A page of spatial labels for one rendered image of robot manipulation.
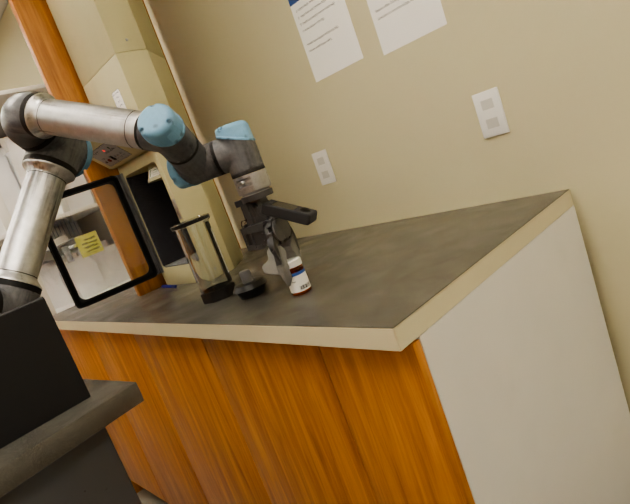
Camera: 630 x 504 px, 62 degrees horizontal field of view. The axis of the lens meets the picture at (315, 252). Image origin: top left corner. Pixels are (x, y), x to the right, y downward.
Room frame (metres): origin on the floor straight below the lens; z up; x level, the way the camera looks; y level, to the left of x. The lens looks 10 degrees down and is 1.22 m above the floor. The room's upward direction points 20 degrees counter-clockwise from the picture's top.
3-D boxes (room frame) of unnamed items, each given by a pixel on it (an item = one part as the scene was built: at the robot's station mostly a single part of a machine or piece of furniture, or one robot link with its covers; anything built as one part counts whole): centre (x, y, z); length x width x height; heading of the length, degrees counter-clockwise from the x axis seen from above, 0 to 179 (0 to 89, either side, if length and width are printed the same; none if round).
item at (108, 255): (1.88, 0.71, 1.19); 0.30 x 0.01 x 0.40; 121
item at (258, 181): (1.15, 0.08, 1.20); 0.08 x 0.08 x 0.05
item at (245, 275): (1.29, 0.18, 0.97); 0.09 x 0.09 x 0.07
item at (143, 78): (1.93, 0.37, 1.33); 0.32 x 0.25 x 0.77; 40
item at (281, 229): (1.15, 0.08, 1.12); 0.09 x 0.08 x 0.12; 63
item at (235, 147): (1.15, 0.08, 1.28); 0.09 x 0.08 x 0.11; 83
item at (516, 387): (1.76, 0.31, 0.45); 2.05 x 0.67 x 0.90; 40
